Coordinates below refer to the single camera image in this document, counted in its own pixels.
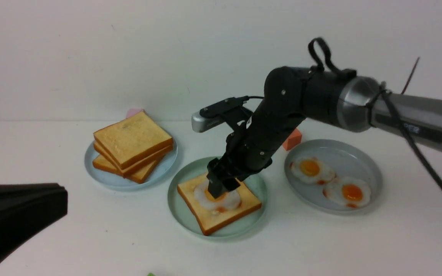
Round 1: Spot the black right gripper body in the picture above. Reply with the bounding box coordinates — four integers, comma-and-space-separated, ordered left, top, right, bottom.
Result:
208, 125, 273, 184

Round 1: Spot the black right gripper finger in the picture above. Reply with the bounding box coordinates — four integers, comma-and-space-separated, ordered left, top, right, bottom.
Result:
207, 172, 240, 199

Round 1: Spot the fried egg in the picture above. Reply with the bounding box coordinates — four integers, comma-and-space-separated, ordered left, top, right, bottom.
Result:
323, 177, 372, 209
289, 156, 336, 186
193, 180, 242, 213

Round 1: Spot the toast slice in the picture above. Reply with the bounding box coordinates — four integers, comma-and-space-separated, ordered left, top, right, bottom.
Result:
178, 172, 262, 236
92, 155, 163, 184
93, 142, 173, 177
93, 112, 173, 168

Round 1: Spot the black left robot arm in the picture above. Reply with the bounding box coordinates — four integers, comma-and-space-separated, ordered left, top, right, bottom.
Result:
0, 183, 68, 263

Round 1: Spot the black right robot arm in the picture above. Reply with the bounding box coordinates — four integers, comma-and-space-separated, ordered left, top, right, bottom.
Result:
192, 67, 442, 197

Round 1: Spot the green centre plate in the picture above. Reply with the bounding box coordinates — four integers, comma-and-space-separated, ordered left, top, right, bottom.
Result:
167, 156, 268, 241

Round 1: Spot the orange cube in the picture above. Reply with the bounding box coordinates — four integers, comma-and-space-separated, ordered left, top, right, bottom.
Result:
282, 128, 302, 151

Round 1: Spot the grey egg plate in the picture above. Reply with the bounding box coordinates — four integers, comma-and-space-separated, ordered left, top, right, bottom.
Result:
284, 139, 383, 215

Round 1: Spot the light blue bread plate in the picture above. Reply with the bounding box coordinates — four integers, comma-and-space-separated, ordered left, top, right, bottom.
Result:
84, 138, 178, 192

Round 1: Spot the pink cube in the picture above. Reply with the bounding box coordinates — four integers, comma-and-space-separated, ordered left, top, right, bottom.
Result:
125, 108, 144, 119

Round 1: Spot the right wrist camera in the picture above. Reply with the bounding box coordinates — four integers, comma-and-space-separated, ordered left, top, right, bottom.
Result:
191, 96, 252, 133

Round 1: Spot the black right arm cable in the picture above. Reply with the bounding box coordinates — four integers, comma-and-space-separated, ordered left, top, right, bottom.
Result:
307, 37, 442, 223

